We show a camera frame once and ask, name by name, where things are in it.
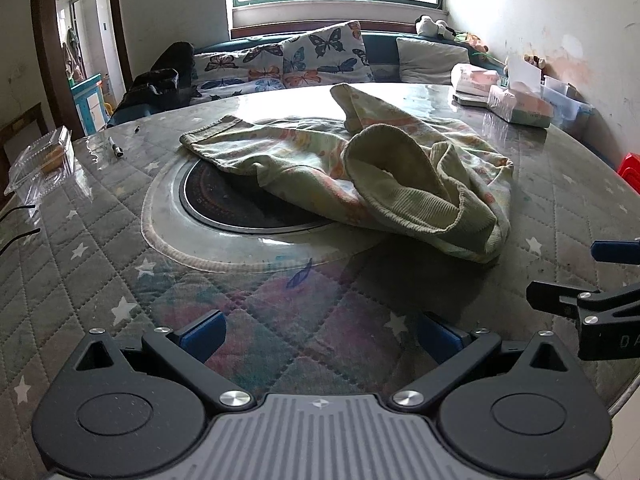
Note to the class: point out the large butterfly print cushion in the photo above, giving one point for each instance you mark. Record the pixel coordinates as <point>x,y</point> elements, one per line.
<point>326,56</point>

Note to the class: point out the colourful plush toy pile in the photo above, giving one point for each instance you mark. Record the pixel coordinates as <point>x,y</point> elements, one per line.
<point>471,41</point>

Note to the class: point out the black white plush toy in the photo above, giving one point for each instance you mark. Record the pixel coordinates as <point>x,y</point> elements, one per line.
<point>427,27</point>

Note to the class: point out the blue white cabinet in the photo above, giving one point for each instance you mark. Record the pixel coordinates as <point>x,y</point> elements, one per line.
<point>90,105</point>

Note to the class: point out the clear plastic storage bin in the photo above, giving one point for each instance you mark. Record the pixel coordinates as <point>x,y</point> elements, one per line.
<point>570,113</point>

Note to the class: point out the clear plastic food container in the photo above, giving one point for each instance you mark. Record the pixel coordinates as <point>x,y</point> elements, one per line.
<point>42,166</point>

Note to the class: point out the pink tissue pack far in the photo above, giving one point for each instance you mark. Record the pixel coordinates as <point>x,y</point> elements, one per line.
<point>472,84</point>

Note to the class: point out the grey plain cushion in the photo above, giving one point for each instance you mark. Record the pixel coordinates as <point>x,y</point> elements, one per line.
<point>428,62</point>

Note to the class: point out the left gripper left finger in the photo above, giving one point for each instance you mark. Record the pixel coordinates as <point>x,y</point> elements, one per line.
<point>130,411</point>

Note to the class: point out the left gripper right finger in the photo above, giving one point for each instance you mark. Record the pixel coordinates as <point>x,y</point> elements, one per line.
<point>510,409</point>

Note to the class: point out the black marker pen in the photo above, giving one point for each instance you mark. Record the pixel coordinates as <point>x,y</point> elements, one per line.
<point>117,150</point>

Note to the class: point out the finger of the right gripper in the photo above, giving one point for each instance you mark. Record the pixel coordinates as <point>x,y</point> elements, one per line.
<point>553,298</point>
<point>616,251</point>

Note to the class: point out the pink green tissue pack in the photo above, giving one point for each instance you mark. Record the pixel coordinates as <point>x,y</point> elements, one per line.
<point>520,106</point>

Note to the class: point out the black clothing pile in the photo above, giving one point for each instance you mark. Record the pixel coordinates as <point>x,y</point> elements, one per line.
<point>168,84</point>

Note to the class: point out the red plastic stool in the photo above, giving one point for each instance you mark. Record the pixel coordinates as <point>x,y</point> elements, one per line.
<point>629,170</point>

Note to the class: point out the long butterfly print cushion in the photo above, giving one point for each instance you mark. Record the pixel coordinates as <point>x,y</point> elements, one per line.
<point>218,75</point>

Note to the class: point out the round black induction cooktop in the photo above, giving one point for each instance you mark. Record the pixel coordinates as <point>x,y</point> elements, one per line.
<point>237,204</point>

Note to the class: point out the green patterned child's garment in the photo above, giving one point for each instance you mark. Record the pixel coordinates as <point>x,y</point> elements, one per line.
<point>379,168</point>

